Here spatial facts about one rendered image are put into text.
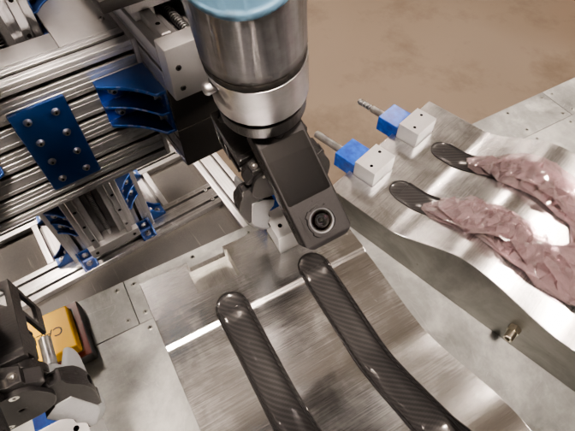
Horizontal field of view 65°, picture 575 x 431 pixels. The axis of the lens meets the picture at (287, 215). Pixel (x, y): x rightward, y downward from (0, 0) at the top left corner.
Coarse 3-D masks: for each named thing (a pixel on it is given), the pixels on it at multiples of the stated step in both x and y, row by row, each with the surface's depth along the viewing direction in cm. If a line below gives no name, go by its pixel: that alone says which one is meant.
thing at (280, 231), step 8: (272, 208) 54; (280, 208) 53; (272, 216) 52; (280, 216) 52; (272, 224) 52; (280, 224) 52; (272, 232) 53; (280, 232) 51; (288, 232) 51; (280, 240) 52; (288, 240) 53; (296, 240) 55; (280, 248) 54; (288, 248) 56
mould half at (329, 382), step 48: (240, 240) 57; (336, 240) 57; (144, 288) 53; (192, 288) 53; (240, 288) 53; (288, 288) 53; (384, 288) 54; (192, 336) 50; (288, 336) 50; (336, 336) 50; (384, 336) 50; (192, 384) 47; (240, 384) 47; (336, 384) 47; (432, 384) 45; (480, 384) 44
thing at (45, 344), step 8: (48, 336) 45; (40, 344) 45; (48, 344) 45; (48, 352) 44; (48, 360) 44; (56, 360) 44; (40, 416) 40; (40, 424) 39; (48, 424) 39; (56, 424) 38; (64, 424) 38; (72, 424) 38; (80, 424) 38; (96, 424) 40; (104, 424) 43
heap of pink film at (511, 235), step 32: (480, 160) 66; (512, 160) 64; (544, 160) 62; (544, 192) 59; (448, 224) 59; (480, 224) 56; (512, 224) 54; (512, 256) 54; (544, 256) 53; (544, 288) 54
